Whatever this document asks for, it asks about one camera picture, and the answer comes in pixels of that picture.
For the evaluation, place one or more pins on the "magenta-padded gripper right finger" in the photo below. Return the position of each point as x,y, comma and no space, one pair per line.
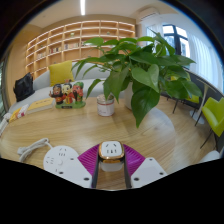
140,166

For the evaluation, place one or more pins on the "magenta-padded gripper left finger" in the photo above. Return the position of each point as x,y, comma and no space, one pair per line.
85,166

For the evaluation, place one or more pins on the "white charger with gold trim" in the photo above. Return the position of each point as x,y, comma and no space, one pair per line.
111,153

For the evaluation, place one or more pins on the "round white power strip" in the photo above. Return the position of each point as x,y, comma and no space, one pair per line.
57,160

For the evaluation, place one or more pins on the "small white cup red band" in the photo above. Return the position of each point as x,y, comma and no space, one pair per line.
105,106

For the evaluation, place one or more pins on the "white round stool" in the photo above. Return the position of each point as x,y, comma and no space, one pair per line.
210,156

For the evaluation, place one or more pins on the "colourful three-figure figurine set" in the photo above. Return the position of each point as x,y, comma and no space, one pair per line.
67,95

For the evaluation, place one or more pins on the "green leafy potted plant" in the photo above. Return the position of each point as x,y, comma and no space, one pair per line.
143,76

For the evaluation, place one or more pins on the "grey curved sofa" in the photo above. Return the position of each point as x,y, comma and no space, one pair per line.
40,88

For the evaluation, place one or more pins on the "yellow cushion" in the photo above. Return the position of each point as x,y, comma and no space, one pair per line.
60,73

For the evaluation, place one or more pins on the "black backpack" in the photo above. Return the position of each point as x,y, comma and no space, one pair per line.
24,87

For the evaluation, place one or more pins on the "white sheer curtain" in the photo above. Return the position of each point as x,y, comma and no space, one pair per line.
206,56
154,30

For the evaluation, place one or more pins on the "dark framed window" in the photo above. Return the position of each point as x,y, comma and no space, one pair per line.
175,36

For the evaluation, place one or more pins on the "long ceiling light strip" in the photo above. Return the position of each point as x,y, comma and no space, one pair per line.
82,7

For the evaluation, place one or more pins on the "glass door with dark frame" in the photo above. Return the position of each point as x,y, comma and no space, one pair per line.
2,90

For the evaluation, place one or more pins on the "wooden wall shelf unit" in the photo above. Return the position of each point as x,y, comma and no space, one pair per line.
56,46

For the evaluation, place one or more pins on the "white wall air conditioner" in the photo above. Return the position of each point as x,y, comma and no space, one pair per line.
149,14

